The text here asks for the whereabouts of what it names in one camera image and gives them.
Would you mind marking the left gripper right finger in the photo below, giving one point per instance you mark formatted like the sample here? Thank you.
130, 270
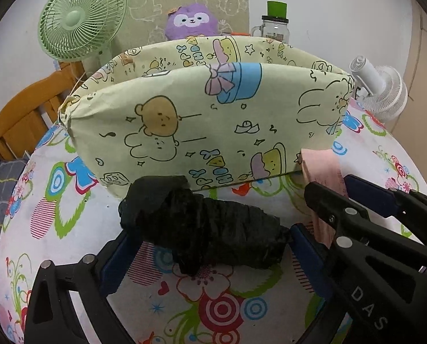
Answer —
313, 257

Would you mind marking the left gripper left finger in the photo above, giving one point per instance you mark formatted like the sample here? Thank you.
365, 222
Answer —
51, 314

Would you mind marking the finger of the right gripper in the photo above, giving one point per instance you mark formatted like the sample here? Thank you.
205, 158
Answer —
409, 208
338, 215

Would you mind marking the pink cloth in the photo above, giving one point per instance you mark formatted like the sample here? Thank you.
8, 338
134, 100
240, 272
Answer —
322, 166

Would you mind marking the black plastic bag bundle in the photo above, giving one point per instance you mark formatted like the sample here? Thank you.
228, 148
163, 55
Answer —
200, 231

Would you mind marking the beige door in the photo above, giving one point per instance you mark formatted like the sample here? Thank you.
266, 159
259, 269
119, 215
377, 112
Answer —
411, 127

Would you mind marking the floral tablecloth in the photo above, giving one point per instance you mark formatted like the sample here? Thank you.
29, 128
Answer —
59, 217

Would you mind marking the white standing fan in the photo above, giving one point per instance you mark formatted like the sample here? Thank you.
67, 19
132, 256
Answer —
380, 89

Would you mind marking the cartoon paper storage box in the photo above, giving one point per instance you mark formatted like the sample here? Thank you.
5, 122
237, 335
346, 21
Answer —
219, 110

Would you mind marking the glass jar green lid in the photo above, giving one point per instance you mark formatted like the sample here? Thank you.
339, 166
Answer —
274, 23

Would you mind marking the purple plush toy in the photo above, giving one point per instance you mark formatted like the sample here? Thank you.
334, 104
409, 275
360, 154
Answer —
191, 20

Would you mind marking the green patterned cardboard sheet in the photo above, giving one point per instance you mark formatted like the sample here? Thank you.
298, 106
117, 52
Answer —
145, 20

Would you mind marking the green desk fan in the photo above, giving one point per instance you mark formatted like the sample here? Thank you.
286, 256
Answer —
81, 30

